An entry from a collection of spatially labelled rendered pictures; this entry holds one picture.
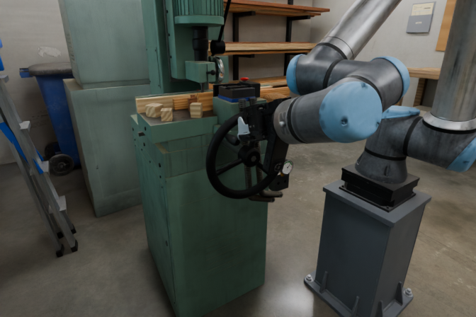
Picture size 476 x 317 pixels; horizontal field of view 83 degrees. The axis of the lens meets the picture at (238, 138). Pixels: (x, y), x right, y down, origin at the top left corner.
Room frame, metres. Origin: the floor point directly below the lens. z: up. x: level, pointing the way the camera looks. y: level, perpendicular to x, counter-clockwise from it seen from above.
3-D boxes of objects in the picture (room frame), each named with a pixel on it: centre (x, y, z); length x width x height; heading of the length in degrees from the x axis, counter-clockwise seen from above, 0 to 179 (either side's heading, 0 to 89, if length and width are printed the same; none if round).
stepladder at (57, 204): (1.28, 1.10, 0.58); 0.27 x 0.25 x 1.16; 123
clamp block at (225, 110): (0.92, 0.00, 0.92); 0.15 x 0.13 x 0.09; 121
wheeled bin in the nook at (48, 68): (2.48, 1.55, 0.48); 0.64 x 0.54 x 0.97; 127
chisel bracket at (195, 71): (1.08, 0.15, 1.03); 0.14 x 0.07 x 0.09; 31
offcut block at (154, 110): (0.91, 0.29, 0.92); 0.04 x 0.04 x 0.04; 65
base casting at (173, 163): (1.16, 0.20, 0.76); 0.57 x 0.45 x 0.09; 31
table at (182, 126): (0.99, 0.04, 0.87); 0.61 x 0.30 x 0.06; 121
